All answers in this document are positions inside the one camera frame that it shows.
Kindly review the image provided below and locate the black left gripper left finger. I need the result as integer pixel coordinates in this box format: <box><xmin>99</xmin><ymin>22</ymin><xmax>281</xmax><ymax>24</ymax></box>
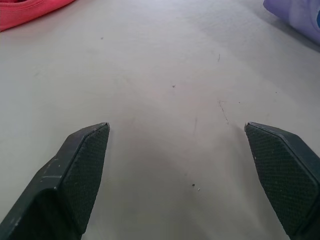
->
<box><xmin>0</xmin><ymin>122</ymin><xmax>110</xmax><ymax>240</ymax></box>

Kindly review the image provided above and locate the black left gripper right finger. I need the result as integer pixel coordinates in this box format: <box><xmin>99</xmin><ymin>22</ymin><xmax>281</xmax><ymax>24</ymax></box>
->
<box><xmin>244</xmin><ymin>121</ymin><xmax>320</xmax><ymax>238</ymax></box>

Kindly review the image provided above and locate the purple cloth garment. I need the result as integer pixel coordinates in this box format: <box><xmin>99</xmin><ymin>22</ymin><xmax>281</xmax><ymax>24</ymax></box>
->
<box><xmin>263</xmin><ymin>0</ymin><xmax>320</xmax><ymax>53</ymax></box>

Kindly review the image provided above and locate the red cloth garment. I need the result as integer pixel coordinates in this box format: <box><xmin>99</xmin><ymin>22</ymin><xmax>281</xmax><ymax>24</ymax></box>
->
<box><xmin>0</xmin><ymin>0</ymin><xmax>76</xmax><ymax>32</ymax></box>

